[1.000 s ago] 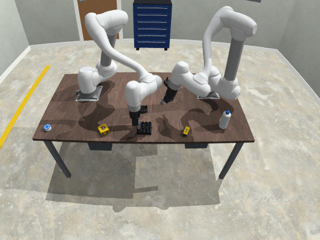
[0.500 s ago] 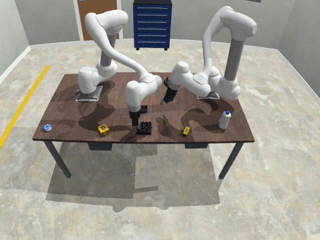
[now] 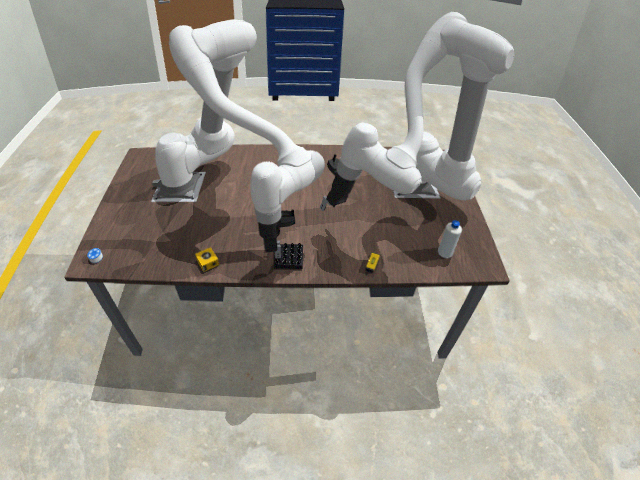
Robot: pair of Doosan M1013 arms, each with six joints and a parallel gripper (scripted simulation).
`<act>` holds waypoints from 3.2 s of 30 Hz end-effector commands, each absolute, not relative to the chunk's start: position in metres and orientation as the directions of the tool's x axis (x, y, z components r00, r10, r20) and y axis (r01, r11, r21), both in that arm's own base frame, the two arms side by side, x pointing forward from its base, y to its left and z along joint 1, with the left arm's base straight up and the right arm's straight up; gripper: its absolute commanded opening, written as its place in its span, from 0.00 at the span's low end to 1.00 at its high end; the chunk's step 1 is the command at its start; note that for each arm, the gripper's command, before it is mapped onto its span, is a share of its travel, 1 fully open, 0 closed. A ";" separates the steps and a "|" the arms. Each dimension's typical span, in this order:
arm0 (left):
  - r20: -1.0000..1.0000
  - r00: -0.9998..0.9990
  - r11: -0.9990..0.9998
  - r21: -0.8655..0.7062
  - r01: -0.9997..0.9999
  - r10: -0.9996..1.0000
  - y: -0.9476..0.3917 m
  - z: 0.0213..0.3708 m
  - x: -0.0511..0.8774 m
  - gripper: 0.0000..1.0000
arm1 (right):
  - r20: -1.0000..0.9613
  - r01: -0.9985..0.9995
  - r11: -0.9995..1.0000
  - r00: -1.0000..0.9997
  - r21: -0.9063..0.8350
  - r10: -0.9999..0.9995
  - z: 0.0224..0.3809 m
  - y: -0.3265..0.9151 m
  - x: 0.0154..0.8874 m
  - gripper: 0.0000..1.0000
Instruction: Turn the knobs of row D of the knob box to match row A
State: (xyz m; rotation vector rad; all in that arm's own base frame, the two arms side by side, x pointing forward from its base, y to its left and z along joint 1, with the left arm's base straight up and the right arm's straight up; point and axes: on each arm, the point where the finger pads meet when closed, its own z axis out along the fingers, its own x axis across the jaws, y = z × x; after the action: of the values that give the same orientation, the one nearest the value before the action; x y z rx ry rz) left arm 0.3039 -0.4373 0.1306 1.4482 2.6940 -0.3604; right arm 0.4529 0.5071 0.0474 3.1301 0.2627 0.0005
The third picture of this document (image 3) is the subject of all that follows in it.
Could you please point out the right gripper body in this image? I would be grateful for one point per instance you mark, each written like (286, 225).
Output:
(269, 226)

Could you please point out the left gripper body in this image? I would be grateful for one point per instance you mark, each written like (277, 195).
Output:
(341, 187)

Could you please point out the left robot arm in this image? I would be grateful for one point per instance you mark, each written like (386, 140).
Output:
(483, 54)

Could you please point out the white bottle with blue cap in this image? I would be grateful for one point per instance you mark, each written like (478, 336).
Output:
(449, 240)

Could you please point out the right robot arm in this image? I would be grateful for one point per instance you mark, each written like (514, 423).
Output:
(226, 43)

